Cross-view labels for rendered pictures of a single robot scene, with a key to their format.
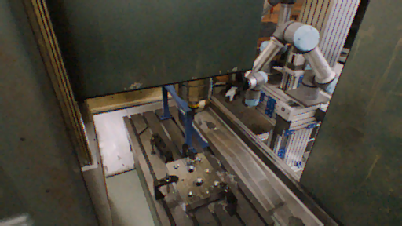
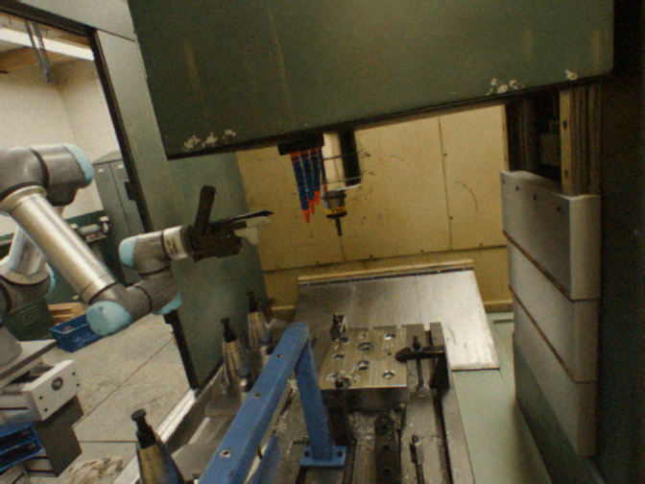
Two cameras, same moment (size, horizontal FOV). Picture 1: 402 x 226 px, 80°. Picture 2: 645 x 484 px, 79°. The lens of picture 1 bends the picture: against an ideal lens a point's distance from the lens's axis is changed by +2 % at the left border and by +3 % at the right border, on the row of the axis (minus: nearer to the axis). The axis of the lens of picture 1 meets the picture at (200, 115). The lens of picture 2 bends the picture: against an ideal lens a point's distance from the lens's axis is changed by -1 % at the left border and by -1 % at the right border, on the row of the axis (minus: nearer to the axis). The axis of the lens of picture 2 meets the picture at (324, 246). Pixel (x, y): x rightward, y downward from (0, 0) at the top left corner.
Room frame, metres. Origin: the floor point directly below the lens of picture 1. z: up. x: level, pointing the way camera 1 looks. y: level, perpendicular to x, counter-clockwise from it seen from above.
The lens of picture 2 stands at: (1.65, 0.61, 1.56)
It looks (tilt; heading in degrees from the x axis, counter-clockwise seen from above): 14 degrees down; 220
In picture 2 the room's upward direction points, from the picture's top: 10 degrees counter-clockwise
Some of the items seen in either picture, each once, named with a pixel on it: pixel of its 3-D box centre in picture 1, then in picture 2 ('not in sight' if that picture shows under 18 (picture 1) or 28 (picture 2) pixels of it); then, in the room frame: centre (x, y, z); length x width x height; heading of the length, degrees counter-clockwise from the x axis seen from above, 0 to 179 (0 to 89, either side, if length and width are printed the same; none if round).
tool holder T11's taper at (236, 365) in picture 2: not in sight; (234, 357); (1.32, 0.10, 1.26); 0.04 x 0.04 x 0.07
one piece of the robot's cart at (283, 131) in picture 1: (297, 124); (14, 449); (1.53, -0.76, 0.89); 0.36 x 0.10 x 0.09; 116
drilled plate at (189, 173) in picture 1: (195, 178); (365, 363); (0.87, 0.02, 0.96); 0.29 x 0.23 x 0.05; 27
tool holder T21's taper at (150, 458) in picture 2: not in sight; (155, 466); (1.52, 0.20, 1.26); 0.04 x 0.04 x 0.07
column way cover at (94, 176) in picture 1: (98, 173); (539, 290); (0.71, 0.43, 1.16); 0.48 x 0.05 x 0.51; 27
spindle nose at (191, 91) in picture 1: (194, 80); (327, 162); (0.91, 0.03, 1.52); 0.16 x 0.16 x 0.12
